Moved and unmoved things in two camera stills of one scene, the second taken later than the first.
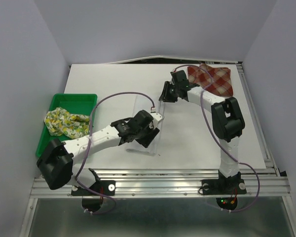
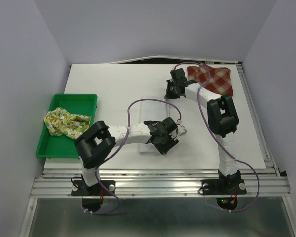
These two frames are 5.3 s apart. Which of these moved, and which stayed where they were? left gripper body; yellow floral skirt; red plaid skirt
Moved: left gripper body
Stayed: yellow floral skirt; red plaid skirt
